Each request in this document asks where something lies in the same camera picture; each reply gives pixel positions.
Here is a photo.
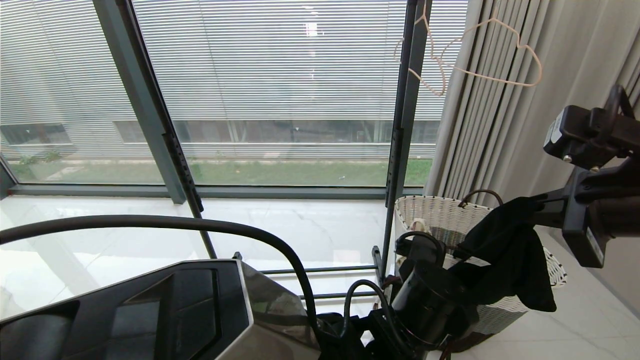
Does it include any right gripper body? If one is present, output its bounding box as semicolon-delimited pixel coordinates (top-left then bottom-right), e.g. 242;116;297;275
562;159;640;269

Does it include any black garment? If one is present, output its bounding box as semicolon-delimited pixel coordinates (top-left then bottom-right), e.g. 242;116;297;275
449;195;558;314

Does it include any pink clothes hanger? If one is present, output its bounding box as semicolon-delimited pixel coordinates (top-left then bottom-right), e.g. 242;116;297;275
437;17;544;89
393;2;447;97

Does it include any white laundry basket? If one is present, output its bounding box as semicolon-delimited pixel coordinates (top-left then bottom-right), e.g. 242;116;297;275
393;189;569;352

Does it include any black clothes rack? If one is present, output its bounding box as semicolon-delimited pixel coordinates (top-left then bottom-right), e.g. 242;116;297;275
122;0;434;301

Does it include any beige curtain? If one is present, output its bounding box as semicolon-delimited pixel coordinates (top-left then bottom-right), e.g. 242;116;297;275
424;0;640;207

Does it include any window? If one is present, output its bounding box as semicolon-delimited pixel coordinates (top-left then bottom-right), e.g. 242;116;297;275
0;0;469;202

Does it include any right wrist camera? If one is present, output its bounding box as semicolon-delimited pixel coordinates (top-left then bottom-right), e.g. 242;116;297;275
543;84;640;171

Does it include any black cable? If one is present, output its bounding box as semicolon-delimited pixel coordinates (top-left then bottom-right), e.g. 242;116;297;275
0;214;322;332
342;278;417;359

